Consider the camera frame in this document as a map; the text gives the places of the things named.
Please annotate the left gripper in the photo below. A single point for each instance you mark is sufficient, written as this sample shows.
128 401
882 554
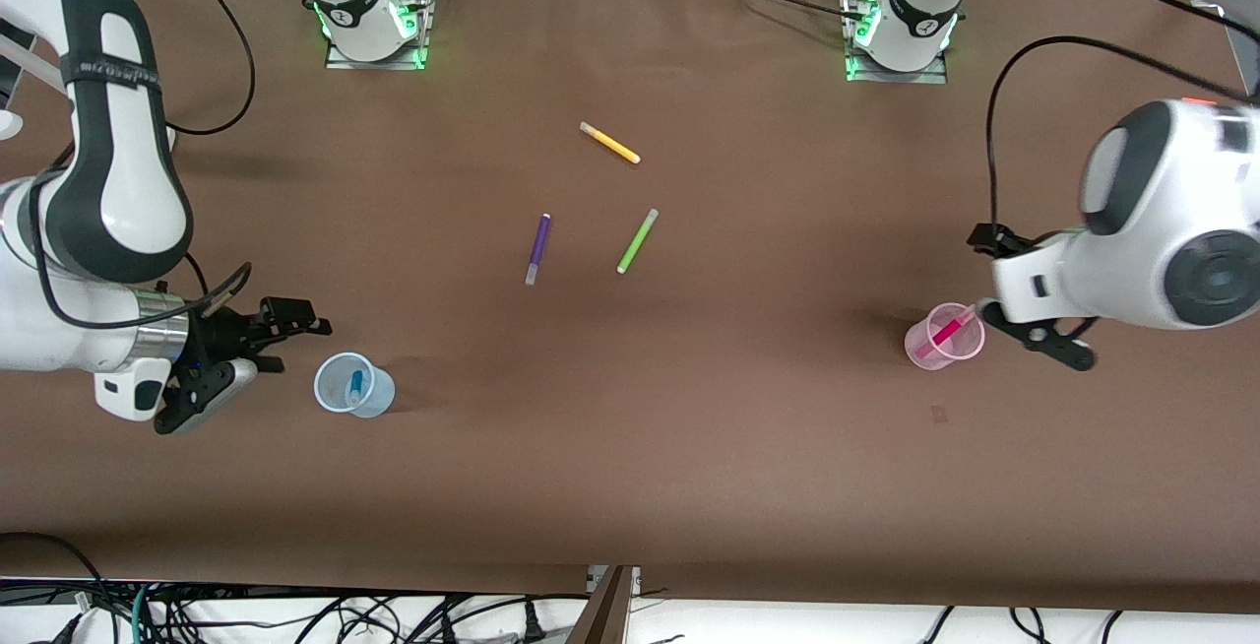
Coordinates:
983 236

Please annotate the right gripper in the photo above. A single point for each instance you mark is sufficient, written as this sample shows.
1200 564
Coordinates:
222 332

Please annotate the pink marker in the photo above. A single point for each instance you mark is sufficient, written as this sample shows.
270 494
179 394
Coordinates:
945 334

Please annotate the blue marker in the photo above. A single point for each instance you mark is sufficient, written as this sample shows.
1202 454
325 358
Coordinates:
354 388

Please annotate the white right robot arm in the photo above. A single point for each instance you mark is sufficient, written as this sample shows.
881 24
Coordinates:
108 191

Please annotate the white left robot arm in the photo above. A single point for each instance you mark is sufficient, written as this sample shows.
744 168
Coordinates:
1181 230

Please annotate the pink mesh cup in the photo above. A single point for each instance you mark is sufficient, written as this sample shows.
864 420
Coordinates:
925 354

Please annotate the blue mesh cup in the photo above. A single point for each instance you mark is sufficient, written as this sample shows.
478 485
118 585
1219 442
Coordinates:
374 393

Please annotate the purple marker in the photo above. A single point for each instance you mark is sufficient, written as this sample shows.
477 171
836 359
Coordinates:
537 248

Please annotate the green marker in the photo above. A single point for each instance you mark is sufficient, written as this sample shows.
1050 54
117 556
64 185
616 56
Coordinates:
637 241

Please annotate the yellow marker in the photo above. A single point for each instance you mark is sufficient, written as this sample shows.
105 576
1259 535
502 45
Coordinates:
610 143

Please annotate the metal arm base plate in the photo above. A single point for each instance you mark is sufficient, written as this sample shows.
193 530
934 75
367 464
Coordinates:
418 29
856 58

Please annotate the brown table support post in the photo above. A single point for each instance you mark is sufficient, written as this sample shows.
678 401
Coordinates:
602 610

